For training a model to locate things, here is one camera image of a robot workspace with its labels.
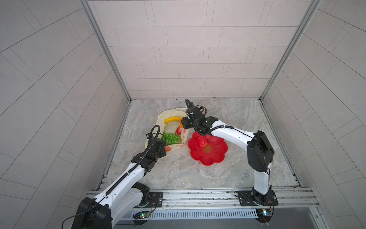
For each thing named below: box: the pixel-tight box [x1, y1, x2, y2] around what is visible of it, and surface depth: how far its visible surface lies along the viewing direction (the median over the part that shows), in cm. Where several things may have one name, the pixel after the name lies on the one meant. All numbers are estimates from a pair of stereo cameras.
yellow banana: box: [163, 116, 182, 124], surface depth 101 cm
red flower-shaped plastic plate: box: [187, 131, 229, 166], surface depth 90 cm
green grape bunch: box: [161, 133, 183, 145], surface depth 91 cm
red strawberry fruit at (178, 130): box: [175, 125, 182, 135], surface depth 95 cm
